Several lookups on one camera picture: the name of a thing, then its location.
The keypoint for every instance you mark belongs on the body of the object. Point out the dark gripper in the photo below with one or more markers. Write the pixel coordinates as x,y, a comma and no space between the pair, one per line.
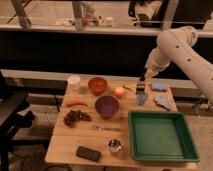
140,89

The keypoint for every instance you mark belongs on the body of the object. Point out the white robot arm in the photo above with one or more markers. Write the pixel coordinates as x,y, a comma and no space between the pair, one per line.
176,45

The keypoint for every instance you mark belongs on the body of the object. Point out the small brush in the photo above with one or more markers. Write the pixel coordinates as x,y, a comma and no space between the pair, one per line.
127,88

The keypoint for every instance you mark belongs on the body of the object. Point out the small metal cup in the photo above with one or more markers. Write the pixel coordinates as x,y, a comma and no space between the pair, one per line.
114,146

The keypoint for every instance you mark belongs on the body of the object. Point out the white plastic cup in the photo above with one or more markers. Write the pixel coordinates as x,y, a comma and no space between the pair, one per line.
74,82

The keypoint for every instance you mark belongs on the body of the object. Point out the blue sponge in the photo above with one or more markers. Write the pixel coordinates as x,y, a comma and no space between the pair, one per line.
159,87

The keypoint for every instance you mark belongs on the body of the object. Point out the orange fruit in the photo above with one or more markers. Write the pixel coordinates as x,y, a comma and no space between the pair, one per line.
119,92

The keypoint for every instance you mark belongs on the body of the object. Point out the grey-blue cloth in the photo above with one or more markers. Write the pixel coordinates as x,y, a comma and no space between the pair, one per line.
163,101

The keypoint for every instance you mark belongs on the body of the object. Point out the purple bowl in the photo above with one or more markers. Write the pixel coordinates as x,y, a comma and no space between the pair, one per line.
107,106

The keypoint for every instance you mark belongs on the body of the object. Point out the green plastic tray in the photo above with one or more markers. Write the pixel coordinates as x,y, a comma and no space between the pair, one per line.
160,137

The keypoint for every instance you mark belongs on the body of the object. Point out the red bowl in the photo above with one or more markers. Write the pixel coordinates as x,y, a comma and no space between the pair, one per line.
97,85

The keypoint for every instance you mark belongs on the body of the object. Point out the metal fork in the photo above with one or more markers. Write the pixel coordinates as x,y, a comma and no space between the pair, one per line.
106,128

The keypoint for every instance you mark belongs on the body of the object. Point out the bunch of red grapes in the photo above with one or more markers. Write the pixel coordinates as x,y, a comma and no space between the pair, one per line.
73,116

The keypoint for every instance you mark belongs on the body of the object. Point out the orange carrot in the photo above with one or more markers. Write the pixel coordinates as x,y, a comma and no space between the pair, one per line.
74,103

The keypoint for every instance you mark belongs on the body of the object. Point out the black rectangular sponge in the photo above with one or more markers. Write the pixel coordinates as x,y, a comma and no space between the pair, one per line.
88,153

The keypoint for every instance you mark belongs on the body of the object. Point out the black chair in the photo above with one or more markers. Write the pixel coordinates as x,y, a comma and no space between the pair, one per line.
10,121

